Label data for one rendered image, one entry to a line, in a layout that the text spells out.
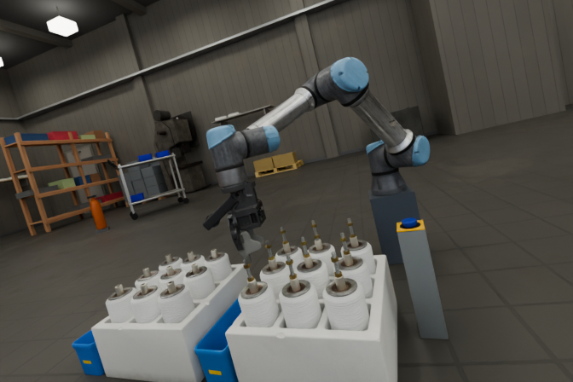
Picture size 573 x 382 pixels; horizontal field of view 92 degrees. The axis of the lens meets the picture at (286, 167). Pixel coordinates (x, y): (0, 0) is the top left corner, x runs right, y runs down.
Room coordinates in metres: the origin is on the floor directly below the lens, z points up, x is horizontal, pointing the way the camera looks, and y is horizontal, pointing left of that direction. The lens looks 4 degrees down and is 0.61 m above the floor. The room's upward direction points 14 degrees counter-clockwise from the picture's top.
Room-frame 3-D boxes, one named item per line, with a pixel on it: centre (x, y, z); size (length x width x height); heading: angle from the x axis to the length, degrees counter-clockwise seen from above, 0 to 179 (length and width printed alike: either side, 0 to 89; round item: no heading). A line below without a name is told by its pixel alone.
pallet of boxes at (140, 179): (8.09, 3.97, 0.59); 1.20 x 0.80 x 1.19; 75
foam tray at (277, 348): (0.79, 0.00, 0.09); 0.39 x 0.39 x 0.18; 67
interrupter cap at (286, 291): (0.68, 0.05, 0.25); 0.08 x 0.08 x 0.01
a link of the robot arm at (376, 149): (1.22, -0.42, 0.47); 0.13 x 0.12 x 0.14; 32
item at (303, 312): (0.68, 0.05, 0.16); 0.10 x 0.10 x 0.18
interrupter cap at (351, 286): (0.64, -0.06, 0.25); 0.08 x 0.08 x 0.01
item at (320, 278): (0.79, 0.00, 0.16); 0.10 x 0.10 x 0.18
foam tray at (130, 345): (1.01, 0.51, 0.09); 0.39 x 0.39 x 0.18; 69
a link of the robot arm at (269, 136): (0.80, 0.07, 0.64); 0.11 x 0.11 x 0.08; 32
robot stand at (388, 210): (1.23, -0.42, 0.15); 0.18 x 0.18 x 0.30; 75
